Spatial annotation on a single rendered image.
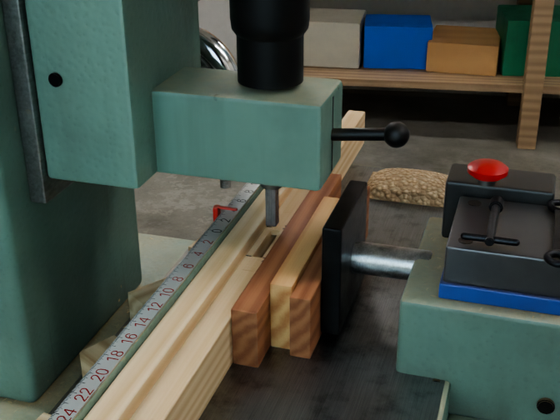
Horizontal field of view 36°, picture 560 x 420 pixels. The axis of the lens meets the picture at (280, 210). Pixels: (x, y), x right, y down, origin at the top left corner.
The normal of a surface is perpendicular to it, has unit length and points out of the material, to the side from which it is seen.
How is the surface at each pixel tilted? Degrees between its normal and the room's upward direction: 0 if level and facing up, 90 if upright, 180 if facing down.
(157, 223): 0
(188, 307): 0
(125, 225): 90
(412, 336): 90
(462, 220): 0
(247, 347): 90
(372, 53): 90
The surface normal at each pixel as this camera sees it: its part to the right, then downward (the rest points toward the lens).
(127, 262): 0.95, 0.12
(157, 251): 0.00, -0.90
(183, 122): -0.29, 0.42
